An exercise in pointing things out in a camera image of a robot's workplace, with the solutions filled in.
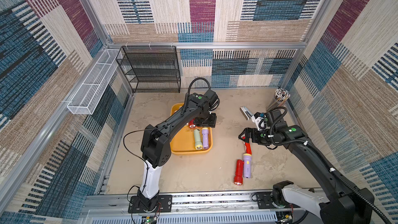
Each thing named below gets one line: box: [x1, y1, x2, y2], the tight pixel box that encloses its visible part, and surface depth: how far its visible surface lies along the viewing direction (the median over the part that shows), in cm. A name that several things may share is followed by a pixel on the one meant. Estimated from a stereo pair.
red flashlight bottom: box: [233, 159, 245, 186], surface depth 81 cm
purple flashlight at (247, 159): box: [242, 153, 252, 179], surface depth 84 cm
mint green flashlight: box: [193, 128, 203, 150], surface depth 92 cm
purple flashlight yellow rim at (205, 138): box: [202, 127, 209, 150], surface depth 93 cm
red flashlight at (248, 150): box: [244, 142, 252, 155], surface depth 90 cm
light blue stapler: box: [239, 105, 254, 121], surface depth 107 cm
